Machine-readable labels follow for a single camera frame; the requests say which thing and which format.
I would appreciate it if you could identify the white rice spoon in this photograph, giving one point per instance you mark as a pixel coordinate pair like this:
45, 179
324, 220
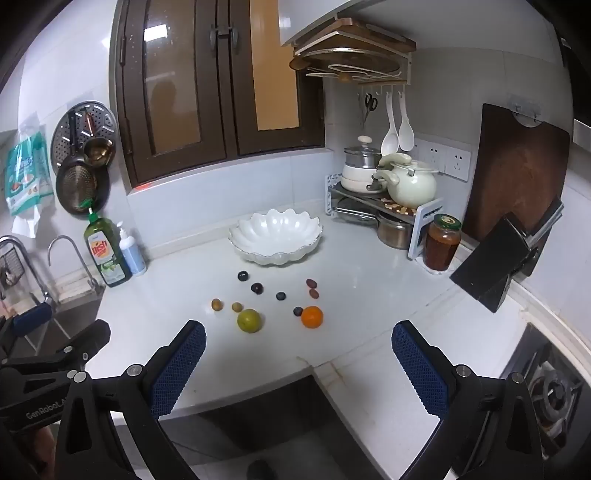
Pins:
390, 141
407, 136

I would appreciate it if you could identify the steel sink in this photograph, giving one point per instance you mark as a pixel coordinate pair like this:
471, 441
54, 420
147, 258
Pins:
78, 309

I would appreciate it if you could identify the steel stockpot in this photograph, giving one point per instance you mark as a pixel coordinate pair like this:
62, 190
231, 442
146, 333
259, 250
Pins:
392, 233

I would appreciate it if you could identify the wooden bead trivet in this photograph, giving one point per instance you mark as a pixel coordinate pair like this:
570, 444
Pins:
400, 208

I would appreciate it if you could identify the black scissors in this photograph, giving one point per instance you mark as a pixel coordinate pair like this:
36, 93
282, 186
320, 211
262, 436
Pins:
371, 102

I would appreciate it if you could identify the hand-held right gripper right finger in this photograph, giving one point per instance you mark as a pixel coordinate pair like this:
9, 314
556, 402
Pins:
420, 374

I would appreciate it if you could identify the hanging plastic bag pack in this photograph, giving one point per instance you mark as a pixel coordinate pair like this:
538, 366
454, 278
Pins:
27, 175

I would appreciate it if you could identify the white pump soap bottle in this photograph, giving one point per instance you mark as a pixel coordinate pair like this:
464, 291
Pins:
131, 256

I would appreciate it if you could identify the orange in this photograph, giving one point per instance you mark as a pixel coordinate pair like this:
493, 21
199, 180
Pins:
312, 317

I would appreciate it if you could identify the green apple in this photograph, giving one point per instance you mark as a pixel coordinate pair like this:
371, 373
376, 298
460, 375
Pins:
249, 321

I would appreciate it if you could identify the gas stove burner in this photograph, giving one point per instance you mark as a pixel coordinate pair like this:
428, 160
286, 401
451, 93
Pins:
551, 392

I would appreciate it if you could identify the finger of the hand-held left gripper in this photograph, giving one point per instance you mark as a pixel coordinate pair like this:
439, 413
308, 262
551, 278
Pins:
87, 339
32, 318

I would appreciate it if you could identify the white pot with glass lid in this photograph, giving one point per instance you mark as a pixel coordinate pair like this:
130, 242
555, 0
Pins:
360, 157

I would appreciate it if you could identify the metal steamer plate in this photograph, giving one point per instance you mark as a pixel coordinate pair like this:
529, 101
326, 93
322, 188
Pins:
99, 117

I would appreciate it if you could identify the green dish soap bottle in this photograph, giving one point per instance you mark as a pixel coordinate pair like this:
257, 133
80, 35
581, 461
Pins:
104, 251

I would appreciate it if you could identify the small metal ladle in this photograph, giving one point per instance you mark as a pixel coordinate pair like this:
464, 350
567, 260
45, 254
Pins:
98, 150

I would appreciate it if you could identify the white saucepan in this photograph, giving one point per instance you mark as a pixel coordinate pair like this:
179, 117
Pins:
353, 170

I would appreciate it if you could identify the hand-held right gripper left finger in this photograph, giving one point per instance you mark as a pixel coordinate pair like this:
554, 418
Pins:
178, 369

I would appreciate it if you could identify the small green olive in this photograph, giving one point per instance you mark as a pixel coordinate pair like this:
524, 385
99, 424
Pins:
216, 304
237, 306

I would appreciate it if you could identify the wall rack with hooks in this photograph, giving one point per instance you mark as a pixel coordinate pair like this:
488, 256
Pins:
383, 83

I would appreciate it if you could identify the grey wall board holder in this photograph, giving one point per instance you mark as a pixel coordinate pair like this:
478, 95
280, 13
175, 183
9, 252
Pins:
524, 108

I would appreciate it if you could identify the black knife block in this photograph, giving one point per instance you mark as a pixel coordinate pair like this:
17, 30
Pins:
494, 267

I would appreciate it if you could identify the grey corner shelf rack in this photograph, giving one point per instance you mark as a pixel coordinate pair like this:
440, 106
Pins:
427, 226

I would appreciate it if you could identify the large dark wooden cutting board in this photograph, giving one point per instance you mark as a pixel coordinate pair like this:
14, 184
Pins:
517, 170

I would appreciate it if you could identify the cream ceramic kettle pot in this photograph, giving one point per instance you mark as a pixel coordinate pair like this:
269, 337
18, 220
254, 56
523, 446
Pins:
413, 187

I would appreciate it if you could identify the chrome faucet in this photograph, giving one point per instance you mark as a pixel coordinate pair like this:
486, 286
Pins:
66, 237

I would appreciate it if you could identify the white wall socket strip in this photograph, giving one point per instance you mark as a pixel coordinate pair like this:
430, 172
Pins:
455, 161

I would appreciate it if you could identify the white scalloped bowl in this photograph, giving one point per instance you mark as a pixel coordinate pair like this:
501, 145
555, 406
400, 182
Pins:
272, 230

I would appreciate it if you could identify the glass sauce jar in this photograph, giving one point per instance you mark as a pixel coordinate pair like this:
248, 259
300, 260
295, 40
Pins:
441, 249

